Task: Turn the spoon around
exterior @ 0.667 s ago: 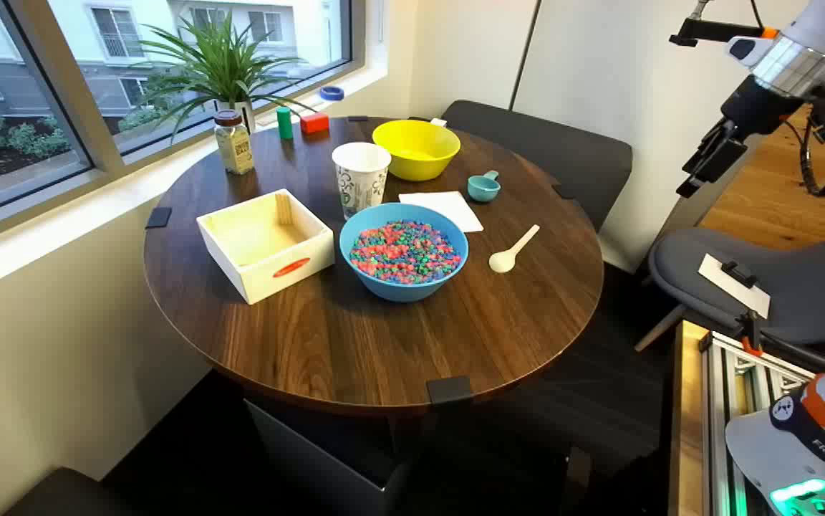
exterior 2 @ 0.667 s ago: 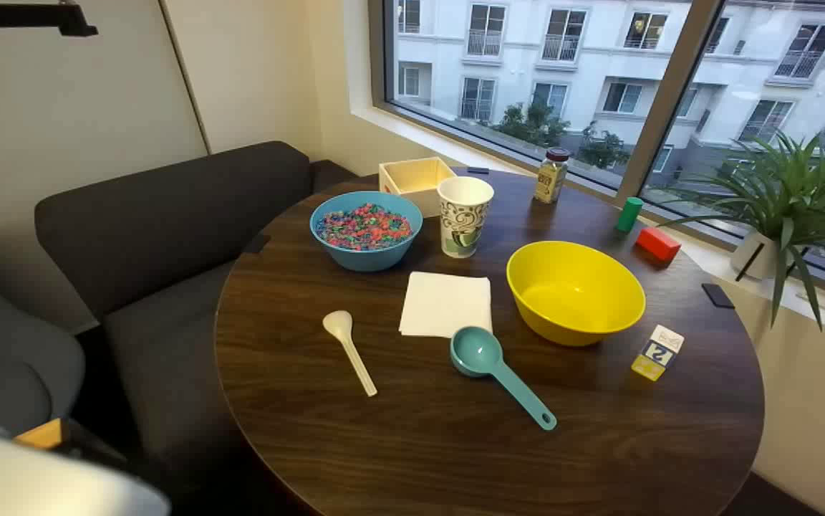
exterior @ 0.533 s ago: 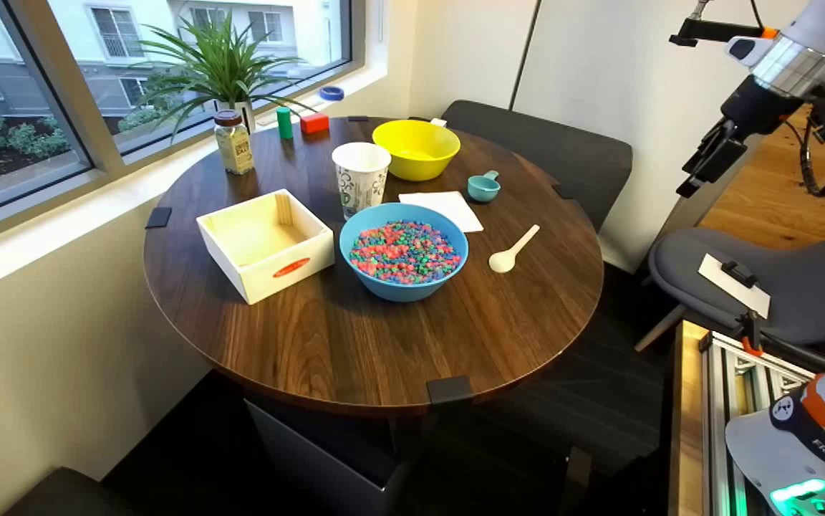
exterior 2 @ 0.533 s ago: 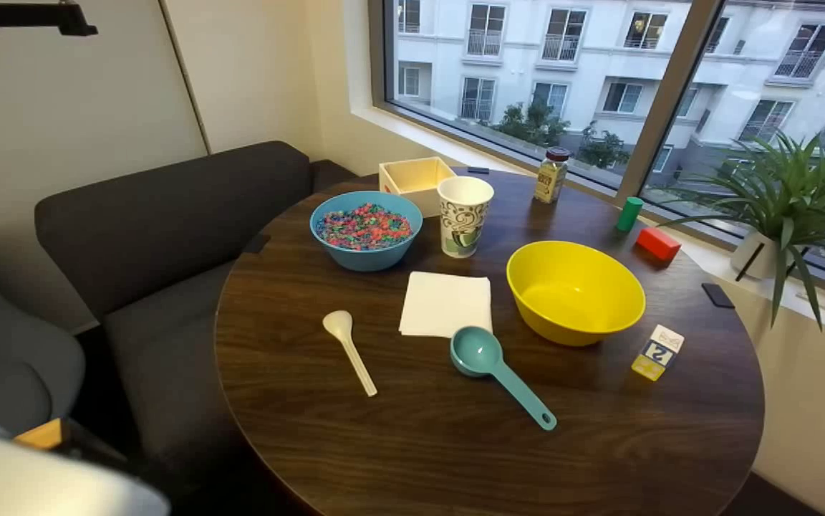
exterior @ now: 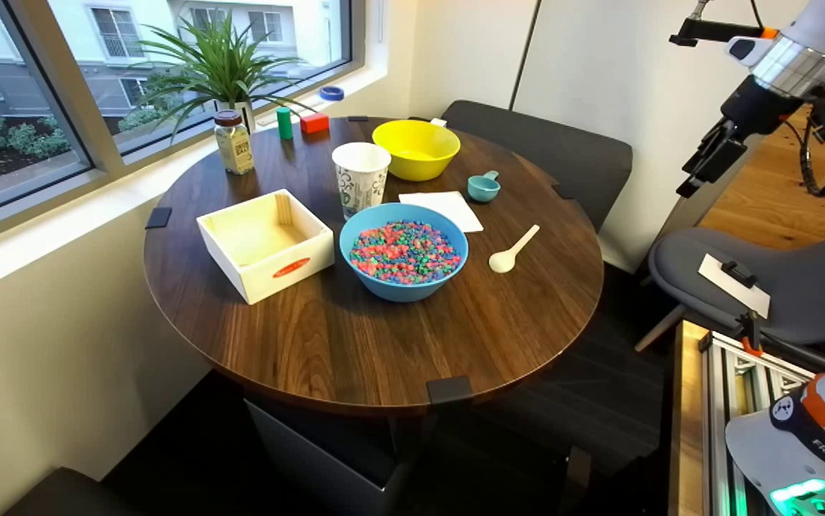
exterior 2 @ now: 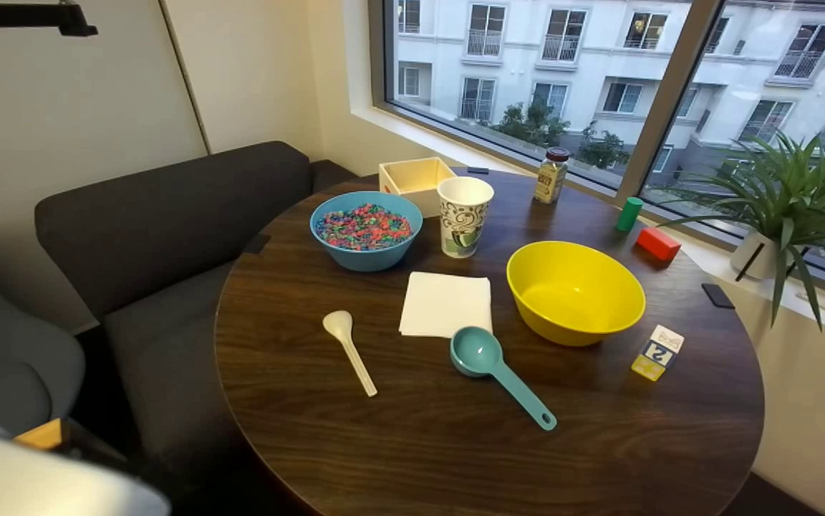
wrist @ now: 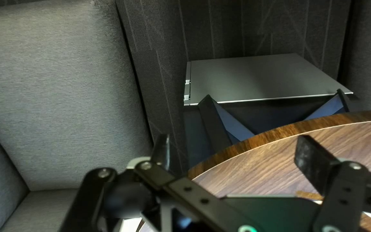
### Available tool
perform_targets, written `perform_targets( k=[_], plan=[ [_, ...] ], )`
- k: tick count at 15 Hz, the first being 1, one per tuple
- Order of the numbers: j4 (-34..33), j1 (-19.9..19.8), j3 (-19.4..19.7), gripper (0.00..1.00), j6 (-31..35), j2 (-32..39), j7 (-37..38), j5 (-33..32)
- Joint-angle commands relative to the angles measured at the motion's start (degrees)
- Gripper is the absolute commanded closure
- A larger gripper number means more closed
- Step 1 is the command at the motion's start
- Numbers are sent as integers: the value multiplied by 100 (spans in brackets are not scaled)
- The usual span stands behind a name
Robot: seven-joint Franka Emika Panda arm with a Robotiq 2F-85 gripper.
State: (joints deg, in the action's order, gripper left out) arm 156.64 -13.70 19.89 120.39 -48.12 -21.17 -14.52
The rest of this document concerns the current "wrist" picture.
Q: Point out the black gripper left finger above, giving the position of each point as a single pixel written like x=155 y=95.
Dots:
x=186 y=189

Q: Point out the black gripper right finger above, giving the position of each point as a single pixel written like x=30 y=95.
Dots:
x=344 y=194

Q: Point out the dark blue open box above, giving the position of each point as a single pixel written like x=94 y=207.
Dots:
x=276 y=114

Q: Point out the grey metal box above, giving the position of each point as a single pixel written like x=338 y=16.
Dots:
x=258 y=78

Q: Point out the grey fabric sofa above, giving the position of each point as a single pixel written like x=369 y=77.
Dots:
x=57 y=86

